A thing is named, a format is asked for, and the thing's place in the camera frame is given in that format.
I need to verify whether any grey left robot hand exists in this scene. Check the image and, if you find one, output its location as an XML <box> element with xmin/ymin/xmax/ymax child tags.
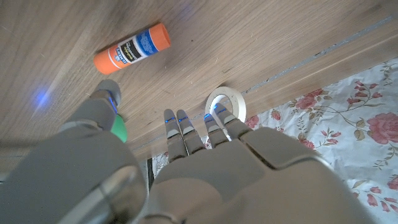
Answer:
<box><xmin>0</xmin><ymin>78</ymin><xmax>382</xmax><ymax>224</ymax></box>

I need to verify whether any orange glue stick body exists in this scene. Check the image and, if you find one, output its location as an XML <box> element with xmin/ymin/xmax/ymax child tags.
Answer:
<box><xmin>107</xmin><ymin>22</ymin><xmax>172</xmax><ymax>68</ymax></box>

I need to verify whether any floral backdrop cloth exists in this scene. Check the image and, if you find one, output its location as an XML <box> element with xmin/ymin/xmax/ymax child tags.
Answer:
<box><xmin>151</xmin><ymin>57</ymin><xmax>398</xmax><ymax>224</ymax></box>

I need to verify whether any green ball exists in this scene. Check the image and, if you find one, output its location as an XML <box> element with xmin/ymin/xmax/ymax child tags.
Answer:
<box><xmin>110</xmin><ymin>113</ymin><xmax>129</xmax><ymax>144</ymax></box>

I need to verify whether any cream masking tape roll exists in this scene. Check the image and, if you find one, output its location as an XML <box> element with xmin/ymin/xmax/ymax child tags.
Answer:
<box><xmin>204</xmin><ymin>86</ymin><xmax>248</xmax><ymax>141</ymax></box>

